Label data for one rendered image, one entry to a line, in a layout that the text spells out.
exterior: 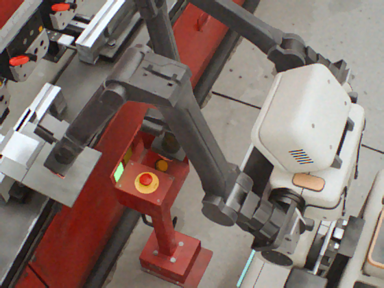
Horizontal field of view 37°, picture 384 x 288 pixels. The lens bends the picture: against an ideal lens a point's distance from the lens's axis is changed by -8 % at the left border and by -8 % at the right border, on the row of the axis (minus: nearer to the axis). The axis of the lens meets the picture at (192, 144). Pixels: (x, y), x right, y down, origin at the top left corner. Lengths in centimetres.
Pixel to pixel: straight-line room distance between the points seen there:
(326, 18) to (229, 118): 88
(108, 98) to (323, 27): 237
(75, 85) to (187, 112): 96
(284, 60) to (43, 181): 71
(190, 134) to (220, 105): 185
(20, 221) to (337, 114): 95
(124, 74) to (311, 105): 42
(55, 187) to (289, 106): 69
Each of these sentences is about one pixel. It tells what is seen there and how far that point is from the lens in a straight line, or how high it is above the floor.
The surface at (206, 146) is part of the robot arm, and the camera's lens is 112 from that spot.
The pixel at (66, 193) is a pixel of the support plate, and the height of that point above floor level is 100.
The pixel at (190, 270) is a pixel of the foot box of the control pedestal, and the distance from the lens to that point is 253.
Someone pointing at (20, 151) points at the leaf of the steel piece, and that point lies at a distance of 172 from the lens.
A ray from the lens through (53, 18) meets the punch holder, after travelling 167.
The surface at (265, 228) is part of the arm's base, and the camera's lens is 128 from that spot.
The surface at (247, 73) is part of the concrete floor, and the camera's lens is 305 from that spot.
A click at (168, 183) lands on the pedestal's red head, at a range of 183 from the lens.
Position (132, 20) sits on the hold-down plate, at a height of 90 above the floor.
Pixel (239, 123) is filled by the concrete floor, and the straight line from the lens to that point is 287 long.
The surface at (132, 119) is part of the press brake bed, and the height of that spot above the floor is 63.
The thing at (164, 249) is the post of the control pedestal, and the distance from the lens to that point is 240.
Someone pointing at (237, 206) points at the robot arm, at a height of 126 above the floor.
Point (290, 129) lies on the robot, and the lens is 122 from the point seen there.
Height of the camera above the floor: 240
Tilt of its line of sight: 58 degrees down
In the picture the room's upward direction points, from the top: 5 degrees counter-clockwise
